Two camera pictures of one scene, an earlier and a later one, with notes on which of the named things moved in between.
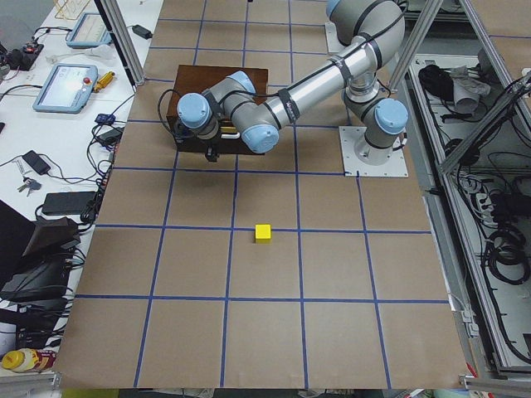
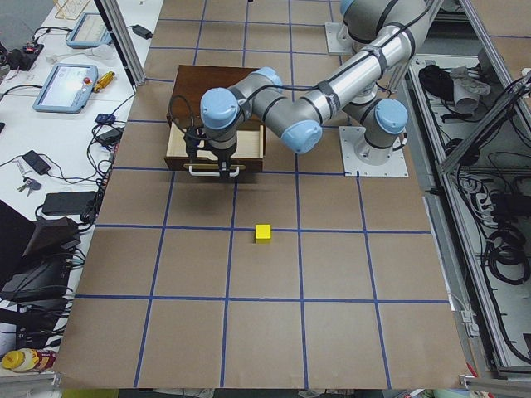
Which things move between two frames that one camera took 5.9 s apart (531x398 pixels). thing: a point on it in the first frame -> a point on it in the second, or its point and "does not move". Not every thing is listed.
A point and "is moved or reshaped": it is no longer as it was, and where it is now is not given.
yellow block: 263,233 does not move
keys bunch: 30,184 does not move
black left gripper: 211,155 -> 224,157
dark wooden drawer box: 195,79 is moved or reshaped
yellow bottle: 29,360 does not move
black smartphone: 34,160 does not move
